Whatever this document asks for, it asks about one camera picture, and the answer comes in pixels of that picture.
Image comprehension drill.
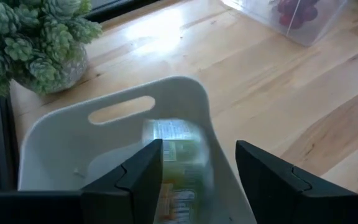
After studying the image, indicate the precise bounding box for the white plastic handled bin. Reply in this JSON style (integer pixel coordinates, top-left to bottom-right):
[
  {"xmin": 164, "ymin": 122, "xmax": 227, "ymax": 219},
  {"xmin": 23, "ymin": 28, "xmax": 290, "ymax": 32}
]
[{"xmin": 17, "ymin": 76, "xmax": 257, "ymax": 224}]

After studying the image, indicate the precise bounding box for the clear plastic bin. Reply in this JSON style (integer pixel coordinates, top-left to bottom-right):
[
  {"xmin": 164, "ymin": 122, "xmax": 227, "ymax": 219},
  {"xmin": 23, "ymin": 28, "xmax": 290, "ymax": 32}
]
[{"xmin": 221, "ymin": 0, "xmax": 348, "ymax": 47}]

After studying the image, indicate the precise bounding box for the green leafy vegetable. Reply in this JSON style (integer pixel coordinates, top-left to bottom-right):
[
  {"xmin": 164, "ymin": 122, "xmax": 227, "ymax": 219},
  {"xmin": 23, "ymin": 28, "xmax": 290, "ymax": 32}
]
[{"xmin": 0, "ymin": 0, "xmax": 103, "ymax": 96}]

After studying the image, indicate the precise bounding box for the red grape bunch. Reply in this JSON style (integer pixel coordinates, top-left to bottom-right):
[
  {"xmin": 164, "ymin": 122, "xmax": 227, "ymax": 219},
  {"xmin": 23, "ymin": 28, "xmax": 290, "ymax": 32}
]
[{"xmin": 270, "ymin": 0, "xmax": 319, "ymax": 30}]

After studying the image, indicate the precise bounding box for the green-label tin can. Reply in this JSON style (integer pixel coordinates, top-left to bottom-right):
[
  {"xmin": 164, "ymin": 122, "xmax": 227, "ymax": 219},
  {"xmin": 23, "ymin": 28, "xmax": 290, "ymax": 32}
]
[{"xmin": 141, "ymin": 118, "xmax": 214, "ymax": 224}]

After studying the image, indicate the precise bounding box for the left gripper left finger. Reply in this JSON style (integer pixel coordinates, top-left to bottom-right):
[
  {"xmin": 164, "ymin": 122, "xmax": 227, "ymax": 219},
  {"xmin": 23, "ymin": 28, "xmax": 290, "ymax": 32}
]
[{"xmin": 81, "ymin": 139, "xmax": 164, "ymax": 224}]

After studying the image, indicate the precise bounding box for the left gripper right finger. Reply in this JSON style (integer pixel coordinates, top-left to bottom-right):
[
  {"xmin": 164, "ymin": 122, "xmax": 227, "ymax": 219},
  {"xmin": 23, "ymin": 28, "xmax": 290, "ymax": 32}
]
[{"xmin": 234, "ymin": 139, "xmax": 358, "ymax": 224}]

